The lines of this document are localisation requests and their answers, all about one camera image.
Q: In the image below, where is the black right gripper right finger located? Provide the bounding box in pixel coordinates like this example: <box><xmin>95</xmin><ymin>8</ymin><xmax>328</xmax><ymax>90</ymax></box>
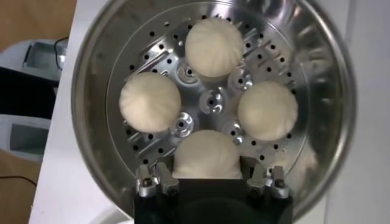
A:
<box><xmin>240</xmin><ymin>156</ymin><xmax>291</xmax><ymax>200</ymax></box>

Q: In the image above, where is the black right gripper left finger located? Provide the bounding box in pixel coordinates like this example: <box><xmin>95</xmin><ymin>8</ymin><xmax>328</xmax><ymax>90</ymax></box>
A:
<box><xmin>135</xmin><ymin>156</ymin><xmax>180</xmax><ymax>199</ymax></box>

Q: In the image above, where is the white steamed baozi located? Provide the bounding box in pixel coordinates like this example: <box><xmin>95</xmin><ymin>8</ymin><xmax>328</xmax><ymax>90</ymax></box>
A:
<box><xmin>185</xmin><ymin>17</ymin><xmax>246</xmax><ymax>79</ymax></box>
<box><xmin>237</xmin><ymin>80</ymin><xmax>299</xmax><ymax>142</ymax></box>
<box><xmin>172</xmin><ymin>130</ymin><xmax>243</xmax><ymax>180</ymax></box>
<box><xmin>118</xmin><ymin>72</ymin><xmax>182</xmax><ymax>134</ymax></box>

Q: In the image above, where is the white grey robot base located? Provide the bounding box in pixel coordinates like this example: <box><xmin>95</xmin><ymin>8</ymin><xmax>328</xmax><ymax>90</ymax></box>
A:
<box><xmin>0</xmin><ymin>38</ymin><xmax>68</xmax><ymax>162</ymax></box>

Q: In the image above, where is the perforated stainless steel steamer basket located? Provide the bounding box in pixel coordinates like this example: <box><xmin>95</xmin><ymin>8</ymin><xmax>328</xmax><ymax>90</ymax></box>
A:
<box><xmin>70</xmin><ymin>0</ymin><xmax>357</xmax><ymax>222</ymax></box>

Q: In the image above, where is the thin black floor cable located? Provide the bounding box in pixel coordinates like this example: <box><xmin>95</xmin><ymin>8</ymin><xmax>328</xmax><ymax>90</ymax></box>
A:
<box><xmin>0</xmin><ymin>175</ymin><xmax>38</xmax><ymax>187</ymax></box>

